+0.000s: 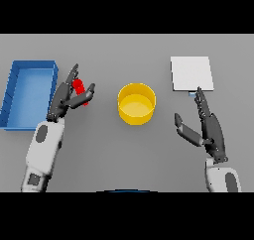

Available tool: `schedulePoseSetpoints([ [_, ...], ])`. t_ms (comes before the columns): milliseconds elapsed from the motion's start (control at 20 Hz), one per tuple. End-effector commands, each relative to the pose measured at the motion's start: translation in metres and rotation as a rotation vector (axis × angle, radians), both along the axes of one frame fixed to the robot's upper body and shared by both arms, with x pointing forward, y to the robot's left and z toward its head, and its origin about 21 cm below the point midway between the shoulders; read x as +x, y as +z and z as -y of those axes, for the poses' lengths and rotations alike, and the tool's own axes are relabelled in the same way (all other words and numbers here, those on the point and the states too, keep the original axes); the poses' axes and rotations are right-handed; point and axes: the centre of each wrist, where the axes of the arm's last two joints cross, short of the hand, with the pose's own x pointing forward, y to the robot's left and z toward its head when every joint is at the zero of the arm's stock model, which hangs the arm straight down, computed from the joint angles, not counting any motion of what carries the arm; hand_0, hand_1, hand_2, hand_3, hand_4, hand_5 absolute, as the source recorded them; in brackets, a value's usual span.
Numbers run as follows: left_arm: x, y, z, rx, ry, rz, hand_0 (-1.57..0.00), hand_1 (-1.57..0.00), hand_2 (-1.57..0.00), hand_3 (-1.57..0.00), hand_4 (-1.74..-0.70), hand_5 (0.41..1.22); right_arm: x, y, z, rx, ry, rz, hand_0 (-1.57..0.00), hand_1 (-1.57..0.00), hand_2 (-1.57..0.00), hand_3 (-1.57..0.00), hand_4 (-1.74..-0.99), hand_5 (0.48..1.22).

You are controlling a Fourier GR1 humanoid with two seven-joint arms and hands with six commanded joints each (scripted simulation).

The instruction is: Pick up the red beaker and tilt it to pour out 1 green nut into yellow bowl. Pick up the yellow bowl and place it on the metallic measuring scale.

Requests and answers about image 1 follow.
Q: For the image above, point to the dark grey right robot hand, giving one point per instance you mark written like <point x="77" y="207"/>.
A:
<point x="211" y="128"/>

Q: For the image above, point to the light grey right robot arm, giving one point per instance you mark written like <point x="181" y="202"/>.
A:
<point x="221" y="178"/>

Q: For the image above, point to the red beaker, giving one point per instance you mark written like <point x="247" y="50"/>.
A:
<point x="79" y="87"/>

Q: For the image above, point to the pale square measuring scale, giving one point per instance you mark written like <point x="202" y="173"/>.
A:
<point x="191" y="73"/>

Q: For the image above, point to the yellow bowl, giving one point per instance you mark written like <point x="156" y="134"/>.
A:
<point x="136" y="104"/>

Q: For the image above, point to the blue tray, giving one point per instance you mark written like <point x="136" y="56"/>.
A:
<point x="29" y="93"/>

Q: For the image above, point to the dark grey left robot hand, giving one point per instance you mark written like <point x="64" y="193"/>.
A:
<point x="62" y="98"/>

